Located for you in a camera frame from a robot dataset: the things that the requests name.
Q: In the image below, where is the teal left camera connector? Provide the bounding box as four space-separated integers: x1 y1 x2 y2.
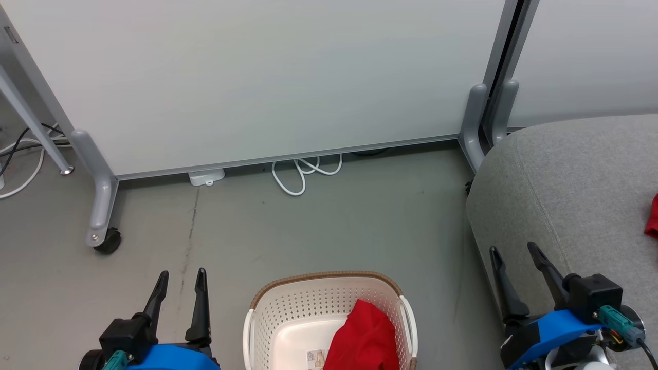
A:
103 351 130 370

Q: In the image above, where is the teal camera connector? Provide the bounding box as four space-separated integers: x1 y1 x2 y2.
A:
103 351 130 370
598 305 646 345

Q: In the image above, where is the large white partition board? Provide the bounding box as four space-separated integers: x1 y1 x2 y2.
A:
0 0 520 181

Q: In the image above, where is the white floor cable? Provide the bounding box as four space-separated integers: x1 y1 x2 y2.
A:
0 123 72 200

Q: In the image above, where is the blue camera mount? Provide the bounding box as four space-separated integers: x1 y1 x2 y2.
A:
514 308 605 366
126 343 221 370

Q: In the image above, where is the plain red garment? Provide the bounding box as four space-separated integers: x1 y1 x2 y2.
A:
323 299 399 370

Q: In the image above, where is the black floor cable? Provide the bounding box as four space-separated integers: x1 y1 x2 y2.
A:
0 123 70 176

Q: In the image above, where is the red garment with white trim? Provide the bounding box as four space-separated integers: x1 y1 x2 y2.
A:
644 193 658 239

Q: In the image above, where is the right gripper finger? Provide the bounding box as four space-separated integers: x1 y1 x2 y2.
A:
490 247 530 323
527 242 569 309

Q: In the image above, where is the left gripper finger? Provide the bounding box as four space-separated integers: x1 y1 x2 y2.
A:
185 268 211 342
141 271 169 335

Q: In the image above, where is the grey fabric sofa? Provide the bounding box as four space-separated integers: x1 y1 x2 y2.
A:
465 114 658 370

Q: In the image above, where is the blue right camera mount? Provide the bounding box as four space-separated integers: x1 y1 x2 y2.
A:
514 308 605 366

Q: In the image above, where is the grey metal table leg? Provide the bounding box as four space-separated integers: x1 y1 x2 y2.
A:
0 77 75 176

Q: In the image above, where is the black camera cable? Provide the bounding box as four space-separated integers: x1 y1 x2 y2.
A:
635 337 658 370

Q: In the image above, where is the coiled white cable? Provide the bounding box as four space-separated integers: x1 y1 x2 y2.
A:
271 153 343 197

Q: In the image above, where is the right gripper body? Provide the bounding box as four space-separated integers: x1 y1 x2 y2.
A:
501 316 540 368

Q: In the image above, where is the white power adapter box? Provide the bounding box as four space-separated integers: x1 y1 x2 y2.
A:
188 168 226 187

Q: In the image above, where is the blue left camera mount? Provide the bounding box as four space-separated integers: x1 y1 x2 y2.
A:
126 343 221 370

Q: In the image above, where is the cream plastic laundry basket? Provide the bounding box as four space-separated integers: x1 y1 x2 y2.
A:
243 271 418 370

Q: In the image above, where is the grey partition foot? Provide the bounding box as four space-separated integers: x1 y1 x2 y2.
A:
491 79 520 147
70 129 120 248
459 84 489 173

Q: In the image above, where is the teal right camera connector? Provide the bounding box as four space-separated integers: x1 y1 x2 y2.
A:
598 305 646 345

